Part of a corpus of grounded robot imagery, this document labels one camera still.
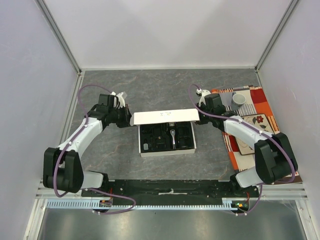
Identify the white patterned cup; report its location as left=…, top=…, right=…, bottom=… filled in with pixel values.
left=230, top=92, right=247, bottom=109

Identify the black comb guard attachment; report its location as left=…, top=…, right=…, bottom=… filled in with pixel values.
left=155, top=138, right=166, bottom=151

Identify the colourful patchwork cloth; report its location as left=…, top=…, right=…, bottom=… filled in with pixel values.
left=197, top=86, right=298, bottom=188

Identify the silver black hair clipper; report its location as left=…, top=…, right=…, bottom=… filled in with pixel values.
left=168, top=122, right=177, bottom=150

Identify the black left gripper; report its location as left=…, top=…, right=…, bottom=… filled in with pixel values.
left=108, top=104, right=138, bottom=129

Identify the small oil bottle black cap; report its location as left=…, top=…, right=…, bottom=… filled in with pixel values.
left=143, top=143, right=149, bottom=151

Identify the grey slotted cable duct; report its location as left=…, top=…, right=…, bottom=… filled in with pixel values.
left=46, top=198, right=250, bottom=211

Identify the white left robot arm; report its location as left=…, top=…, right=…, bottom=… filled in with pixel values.
left=42, top=92, right=132, bottom=197

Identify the white box with black tray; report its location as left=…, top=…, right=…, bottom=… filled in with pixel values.
left=130, top=108, right=200, bottom=158

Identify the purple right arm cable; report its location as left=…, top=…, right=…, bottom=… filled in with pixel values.
left=187, top=83, right=297, bottom=217

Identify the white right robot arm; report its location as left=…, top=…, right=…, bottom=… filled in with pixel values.
left=194, top=86, right=298, bottom=197

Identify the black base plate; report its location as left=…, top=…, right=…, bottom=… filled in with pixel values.
left=80, top=178, right=260, bottom=201

